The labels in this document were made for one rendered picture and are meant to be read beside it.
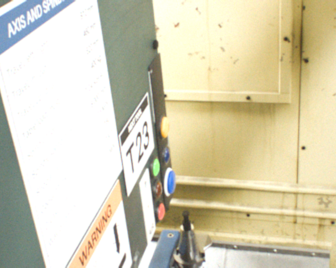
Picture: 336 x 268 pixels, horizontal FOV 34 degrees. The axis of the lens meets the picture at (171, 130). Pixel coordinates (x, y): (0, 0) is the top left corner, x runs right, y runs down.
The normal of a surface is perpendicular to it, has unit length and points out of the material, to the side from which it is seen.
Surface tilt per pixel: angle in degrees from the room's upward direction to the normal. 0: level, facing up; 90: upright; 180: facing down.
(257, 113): 90
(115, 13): 90
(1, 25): 90
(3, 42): 90
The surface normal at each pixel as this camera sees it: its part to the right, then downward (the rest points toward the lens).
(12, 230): 0.97, 0.04
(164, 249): -0.08, -0.88
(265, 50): -0.24, 0.48
